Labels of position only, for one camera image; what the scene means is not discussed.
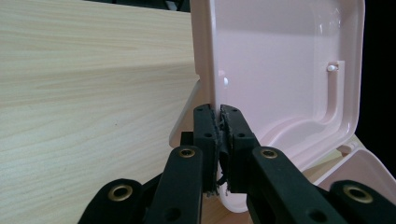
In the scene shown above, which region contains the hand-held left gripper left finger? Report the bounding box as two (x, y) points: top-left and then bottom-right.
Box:
(145, 104), (219, 224)

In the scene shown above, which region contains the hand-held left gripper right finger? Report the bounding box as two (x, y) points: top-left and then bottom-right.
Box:
(219, 104), (348, 224)

